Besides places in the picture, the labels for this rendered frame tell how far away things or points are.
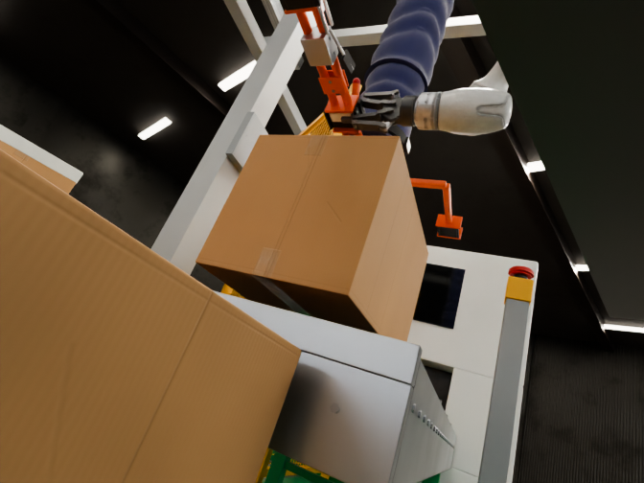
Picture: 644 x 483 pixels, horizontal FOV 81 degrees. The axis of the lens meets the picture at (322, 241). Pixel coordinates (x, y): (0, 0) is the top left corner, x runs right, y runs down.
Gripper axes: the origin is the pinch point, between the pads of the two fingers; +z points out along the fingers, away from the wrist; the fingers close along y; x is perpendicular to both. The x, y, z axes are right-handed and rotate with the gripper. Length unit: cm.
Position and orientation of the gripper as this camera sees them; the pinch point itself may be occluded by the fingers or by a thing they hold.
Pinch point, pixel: (344, 110)
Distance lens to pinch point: 110.2
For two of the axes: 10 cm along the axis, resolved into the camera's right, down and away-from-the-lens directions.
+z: -8.9, -1.5, 4.4
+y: -3.3, 8.7, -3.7
